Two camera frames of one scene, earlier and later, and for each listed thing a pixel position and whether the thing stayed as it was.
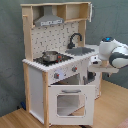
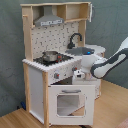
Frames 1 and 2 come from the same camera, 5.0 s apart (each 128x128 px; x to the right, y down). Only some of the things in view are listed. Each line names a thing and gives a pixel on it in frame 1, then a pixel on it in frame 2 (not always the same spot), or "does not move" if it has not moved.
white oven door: [72, 104] does not move
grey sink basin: [79, 51] does not move
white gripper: [96, 65] to [78, 75]
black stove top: [61, 58] does not move
